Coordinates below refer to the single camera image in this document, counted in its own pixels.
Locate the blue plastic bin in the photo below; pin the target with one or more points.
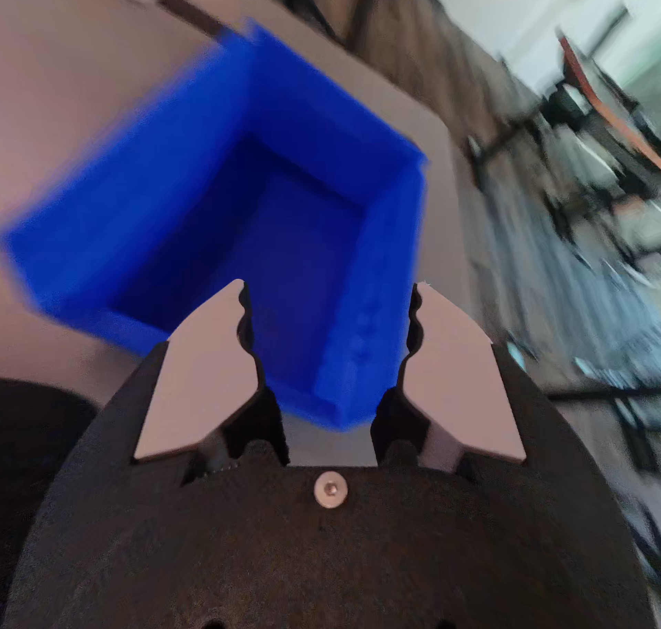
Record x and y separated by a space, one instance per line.
155 200

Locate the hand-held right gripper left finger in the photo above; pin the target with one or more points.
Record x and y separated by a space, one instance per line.
201 381

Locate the wooden office desk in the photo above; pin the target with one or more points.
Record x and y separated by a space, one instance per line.
619 133

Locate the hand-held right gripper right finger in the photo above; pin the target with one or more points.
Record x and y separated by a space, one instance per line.
459 381

